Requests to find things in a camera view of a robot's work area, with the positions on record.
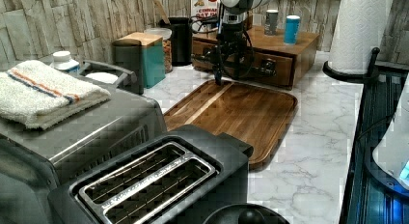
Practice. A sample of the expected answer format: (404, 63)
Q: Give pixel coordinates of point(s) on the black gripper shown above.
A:
(231, 39)

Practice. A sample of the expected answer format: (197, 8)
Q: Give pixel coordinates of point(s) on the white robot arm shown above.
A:
(233, 11)

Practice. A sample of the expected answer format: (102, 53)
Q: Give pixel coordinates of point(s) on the wooden drawer box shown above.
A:
(292, 60)

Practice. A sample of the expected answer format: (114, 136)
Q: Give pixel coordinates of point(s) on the black utensil holder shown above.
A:
(181, 40)

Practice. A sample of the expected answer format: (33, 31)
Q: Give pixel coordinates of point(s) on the cinnamon oat cereal box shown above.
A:
(204, 13)

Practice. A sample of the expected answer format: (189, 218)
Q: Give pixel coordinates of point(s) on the grey cup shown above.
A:
(270, 24)

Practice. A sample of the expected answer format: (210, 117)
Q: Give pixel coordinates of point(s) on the wooden cutting board tray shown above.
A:
(257, 116)

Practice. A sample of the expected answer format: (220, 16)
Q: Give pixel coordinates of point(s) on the glass cereal jar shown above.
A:
(166, 34)

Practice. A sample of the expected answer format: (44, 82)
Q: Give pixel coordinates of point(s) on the teal cup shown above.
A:
(291, 29)

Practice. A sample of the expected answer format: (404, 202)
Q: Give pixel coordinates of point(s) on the wooden spoon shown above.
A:
(162, 12)

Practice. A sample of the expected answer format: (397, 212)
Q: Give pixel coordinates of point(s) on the teal canister with wooden lid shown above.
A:
(152, 57)

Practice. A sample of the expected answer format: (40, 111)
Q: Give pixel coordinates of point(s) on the dark grey canister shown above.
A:
(127, 54)

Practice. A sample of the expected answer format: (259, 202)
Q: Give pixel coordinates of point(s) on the black dish rack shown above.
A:
(125, 76)

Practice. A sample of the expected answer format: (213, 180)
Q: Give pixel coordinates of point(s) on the white plate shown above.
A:
(104, 77)

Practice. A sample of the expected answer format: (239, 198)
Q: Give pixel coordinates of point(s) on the black two-slot toaster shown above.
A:
(180, 177)

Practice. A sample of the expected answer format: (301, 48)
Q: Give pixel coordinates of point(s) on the white paper towel roll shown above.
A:
(359, 28)

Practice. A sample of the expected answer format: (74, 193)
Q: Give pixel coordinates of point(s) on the black paper towel holder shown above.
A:
(370, 76)

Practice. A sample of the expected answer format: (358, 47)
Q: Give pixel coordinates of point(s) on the black pot lid with knob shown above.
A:
(245, 214)

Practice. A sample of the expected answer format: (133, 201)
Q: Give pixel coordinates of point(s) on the white striped folded towel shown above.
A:
(38, 96)

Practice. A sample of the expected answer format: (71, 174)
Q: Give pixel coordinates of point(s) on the stainless steel toaster oven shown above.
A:
(35, 161)

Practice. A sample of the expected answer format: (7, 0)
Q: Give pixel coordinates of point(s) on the black drawer handle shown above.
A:
(263, 69)

